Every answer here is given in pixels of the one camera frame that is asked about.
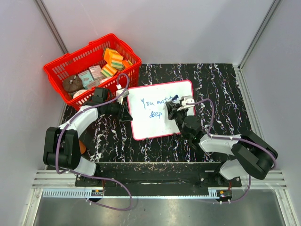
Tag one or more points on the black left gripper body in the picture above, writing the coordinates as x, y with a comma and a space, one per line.
120, 112

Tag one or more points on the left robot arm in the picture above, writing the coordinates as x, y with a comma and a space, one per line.
62, 148

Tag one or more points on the red plastic basket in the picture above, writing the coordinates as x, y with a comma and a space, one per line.
92, 54

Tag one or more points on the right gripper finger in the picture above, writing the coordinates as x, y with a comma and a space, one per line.
172, 105
170, 114

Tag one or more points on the brown round doughnut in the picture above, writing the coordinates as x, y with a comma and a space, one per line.
72, 84

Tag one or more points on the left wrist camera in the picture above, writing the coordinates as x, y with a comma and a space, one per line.
121, 93

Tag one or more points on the striped sponge block lower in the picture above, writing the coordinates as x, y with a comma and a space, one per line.
108, 71

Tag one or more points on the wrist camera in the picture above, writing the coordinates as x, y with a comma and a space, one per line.
121, 93
186, 102

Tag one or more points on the pink small box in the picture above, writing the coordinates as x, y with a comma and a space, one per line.
96, 72

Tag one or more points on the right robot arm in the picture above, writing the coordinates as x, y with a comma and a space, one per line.
252, 155

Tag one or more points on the pink framed whiteboard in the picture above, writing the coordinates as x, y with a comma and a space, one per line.
147, 107

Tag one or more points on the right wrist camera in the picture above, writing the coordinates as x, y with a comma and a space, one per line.
186, 102

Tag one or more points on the striped sponge block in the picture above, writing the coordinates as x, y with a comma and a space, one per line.
117, 61
108, 71

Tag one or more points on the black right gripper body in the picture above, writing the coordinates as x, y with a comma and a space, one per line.
180, 115

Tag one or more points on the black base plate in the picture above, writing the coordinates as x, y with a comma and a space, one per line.
203, 174

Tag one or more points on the orange cylindrical bottle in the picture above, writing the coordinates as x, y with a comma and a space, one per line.
82, 147

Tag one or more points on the teal small box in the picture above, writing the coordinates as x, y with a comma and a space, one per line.
86, 78

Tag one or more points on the aluminium rail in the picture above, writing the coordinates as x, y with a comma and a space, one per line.
68, 185

